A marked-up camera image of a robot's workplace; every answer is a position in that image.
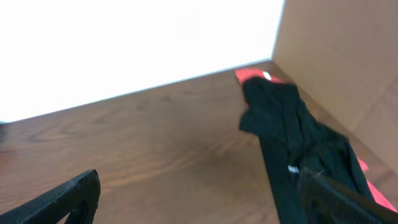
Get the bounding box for red cloth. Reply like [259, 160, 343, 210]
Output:
[235, 68, 397, 212]

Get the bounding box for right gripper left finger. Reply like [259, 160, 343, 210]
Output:
[1, 169, 101, 224]

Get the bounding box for black garment at right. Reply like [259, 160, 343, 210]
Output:
[239, 77, 374, 223]

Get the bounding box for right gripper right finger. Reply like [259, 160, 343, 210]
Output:
[298, 168, 397, 224]

